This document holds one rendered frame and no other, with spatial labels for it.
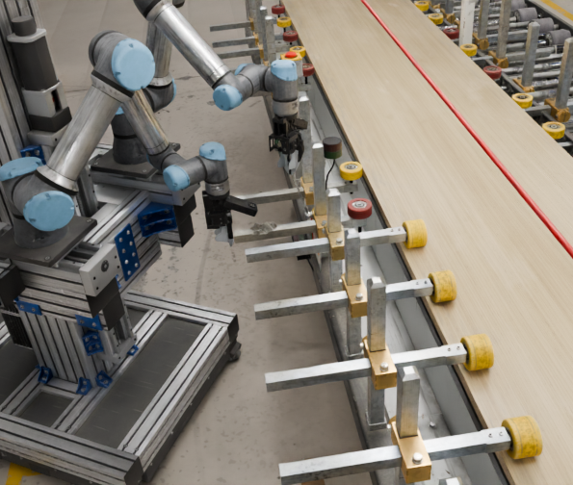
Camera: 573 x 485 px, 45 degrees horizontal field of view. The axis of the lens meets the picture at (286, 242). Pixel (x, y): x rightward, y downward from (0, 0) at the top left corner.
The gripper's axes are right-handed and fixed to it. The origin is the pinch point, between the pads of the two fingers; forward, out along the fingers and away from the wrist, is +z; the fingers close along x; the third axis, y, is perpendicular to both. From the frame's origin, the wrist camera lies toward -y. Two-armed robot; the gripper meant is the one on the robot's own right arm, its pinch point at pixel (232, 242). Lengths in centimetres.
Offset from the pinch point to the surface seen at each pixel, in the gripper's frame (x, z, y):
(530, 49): -89, -17, -138
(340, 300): 52, -13, -25
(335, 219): 22.8, -18.5, -30.1
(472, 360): 79, -13, -50
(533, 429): 101, -15, -54
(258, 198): -23.5, -0.9, -11.1
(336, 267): 22.8, -1.6, -29.9
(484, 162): -17, -7, -91
